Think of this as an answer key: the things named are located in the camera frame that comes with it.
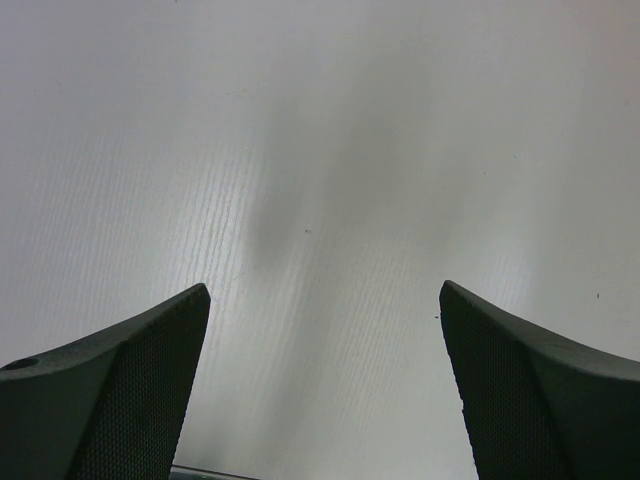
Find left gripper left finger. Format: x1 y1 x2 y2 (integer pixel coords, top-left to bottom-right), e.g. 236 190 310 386
1 283 210 479

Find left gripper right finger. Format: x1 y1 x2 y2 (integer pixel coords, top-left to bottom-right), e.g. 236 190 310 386
439 280 639 479

